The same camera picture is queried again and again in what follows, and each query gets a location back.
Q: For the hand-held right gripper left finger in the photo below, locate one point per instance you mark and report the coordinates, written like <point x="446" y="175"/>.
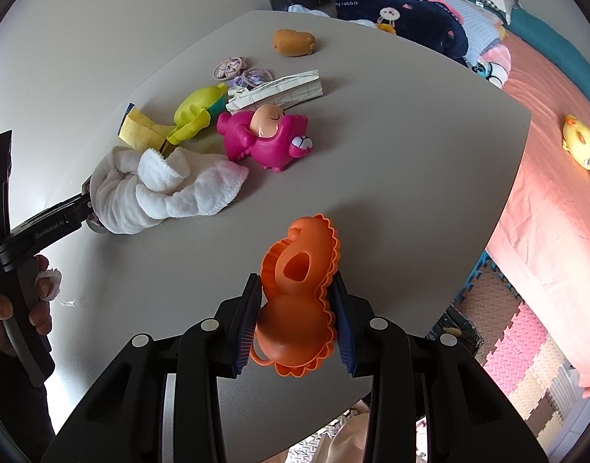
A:
<point x="244" y="323"/>

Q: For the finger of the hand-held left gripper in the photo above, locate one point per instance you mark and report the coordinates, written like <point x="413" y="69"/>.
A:
<point x="86" y="200"/>

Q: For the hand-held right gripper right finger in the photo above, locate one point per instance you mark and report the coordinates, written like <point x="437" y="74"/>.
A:
<point x="345" y="330"/>

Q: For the orange plastic toy case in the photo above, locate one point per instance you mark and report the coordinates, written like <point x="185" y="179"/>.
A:
<point x="295" y="318"/>

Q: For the white towel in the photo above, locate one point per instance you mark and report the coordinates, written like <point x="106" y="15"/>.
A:
<point x="150" y="193"/>

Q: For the yellow-green frog toy case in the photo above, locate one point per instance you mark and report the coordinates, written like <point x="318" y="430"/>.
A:
<point x="196" y="106"/>

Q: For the purple plaid scrunchie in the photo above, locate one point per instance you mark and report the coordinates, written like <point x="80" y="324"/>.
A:
<point x="256" y="78"/>

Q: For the person's left forearm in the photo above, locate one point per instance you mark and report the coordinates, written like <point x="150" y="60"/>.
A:
<point x="15" y="395"/>

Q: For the person's left hand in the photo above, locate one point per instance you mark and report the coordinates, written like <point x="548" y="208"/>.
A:
<point x="46" y="282"/>

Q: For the yellow sponge cloth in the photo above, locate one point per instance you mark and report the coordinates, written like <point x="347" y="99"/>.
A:
<point x="138" y="130"/>

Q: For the person's leg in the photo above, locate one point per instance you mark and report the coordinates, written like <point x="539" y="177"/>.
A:
<point x="345" y="436"/>

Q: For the dark basket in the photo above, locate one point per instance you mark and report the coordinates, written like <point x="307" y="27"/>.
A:
<point x="456" y="328"/>

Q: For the pastel foam floor mat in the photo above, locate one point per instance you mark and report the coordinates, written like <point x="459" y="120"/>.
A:
<point x="512" y="337"/>

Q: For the magenta plastic animal toy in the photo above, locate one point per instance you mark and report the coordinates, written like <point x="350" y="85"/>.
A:
<point x="270" y="147"/>

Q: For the silver round flower ornament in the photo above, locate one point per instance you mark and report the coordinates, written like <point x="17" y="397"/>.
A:
<point x="228" y="67"/>

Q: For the pink bed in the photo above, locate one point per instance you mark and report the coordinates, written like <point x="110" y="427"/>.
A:
<point x="545" y="231"/>

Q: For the crumpled white paper box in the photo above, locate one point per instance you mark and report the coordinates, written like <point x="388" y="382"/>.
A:
<point x="285" y="89"/>

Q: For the white and blue baby cloth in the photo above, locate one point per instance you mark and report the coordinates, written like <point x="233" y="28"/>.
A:
<point x="307" y="9"/>

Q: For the yellow duck plush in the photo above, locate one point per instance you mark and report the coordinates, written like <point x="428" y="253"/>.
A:
<point x="582" y="142"/>

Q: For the penguin printed cloth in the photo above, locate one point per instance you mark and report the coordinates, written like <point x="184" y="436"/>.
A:
<point x="495" y="65"/>

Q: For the navy printed blanket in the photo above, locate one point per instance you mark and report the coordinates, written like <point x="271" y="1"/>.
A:
<point x="410" y="7"/>

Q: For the light blue blanket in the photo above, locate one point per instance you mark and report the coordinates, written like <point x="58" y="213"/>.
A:
<point x="478" y="24"/>

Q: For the teal blanket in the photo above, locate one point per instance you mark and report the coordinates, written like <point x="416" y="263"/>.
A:
<point x="550" y="38"/>

